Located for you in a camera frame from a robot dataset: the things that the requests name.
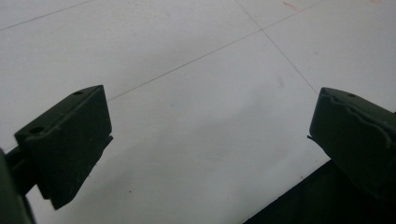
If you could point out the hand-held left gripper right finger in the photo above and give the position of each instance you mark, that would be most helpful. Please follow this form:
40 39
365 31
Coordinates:
358 143

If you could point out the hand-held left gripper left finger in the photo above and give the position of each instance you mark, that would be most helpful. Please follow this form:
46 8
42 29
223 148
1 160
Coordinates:
67 146

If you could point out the dark flat object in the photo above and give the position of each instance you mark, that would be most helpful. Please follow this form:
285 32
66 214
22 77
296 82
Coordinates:
314 202

